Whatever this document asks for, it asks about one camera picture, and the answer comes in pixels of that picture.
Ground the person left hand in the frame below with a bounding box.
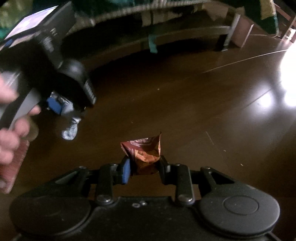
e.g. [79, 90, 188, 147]
[0, 76, 42, 166]

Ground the silver foil wrapper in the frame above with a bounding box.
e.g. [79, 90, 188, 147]
[50, 92, 82, 141]

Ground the brown snack wrapper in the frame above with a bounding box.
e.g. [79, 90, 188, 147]
[120, 133, 162, 176]

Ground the green white knitted blanket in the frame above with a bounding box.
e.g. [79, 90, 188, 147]
[72, 1, 209, 26]

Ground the pink wooden bed leg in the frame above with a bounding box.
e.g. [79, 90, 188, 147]
[219, 11, 254, 51]

